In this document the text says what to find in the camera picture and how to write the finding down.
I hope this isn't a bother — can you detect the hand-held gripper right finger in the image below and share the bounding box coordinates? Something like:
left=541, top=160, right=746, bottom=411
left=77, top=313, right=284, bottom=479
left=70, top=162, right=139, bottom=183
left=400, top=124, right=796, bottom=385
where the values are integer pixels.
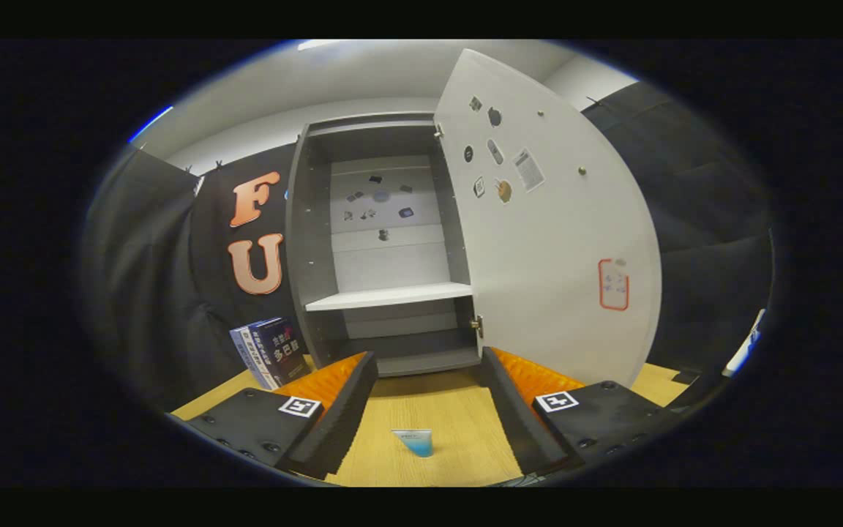
left=480, top=346, right=678, bottom=475

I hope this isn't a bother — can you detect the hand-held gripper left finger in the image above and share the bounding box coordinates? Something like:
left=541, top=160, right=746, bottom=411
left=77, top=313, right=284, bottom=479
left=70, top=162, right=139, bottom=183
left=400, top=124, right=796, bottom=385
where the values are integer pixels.
left=171, top=351, right=379, bottom=482

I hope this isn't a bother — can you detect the blue and white tube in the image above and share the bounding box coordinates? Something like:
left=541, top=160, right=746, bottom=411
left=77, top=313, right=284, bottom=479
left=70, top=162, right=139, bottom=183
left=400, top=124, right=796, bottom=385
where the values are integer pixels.
left=391, top=428, right=434, bottom=459

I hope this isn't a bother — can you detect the white cabinet door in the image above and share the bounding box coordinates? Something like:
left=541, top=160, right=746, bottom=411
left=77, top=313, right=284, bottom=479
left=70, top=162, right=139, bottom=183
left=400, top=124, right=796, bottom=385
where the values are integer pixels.
left=432, top=49, right=664, bottom=387

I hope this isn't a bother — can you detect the dark blue book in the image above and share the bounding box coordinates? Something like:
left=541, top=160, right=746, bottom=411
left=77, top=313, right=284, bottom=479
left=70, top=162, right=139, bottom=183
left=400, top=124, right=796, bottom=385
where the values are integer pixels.
left=250, top=317, right=312, bottom=387

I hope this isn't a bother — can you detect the light blue book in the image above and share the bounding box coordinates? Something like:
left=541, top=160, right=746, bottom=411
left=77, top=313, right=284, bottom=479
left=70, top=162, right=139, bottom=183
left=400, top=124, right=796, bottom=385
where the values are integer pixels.
left=229, top=322, right=280, bottom=390

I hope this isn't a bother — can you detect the white cabinet shelf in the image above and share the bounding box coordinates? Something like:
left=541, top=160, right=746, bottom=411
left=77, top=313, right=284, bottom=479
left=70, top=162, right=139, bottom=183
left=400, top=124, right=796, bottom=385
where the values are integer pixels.
left=304, top=282, right=475, bottom=313

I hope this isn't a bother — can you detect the black backdrop cloth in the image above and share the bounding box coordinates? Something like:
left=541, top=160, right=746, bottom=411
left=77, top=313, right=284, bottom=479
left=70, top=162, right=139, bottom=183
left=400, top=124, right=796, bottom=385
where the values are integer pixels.
left=78, top=81, right=777, bottom=411

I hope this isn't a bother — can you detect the long ceiling light strip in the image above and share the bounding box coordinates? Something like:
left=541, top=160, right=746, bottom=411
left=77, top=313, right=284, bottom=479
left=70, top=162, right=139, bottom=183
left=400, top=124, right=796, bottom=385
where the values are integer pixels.
left=129, top=106, right=173, bottom=144

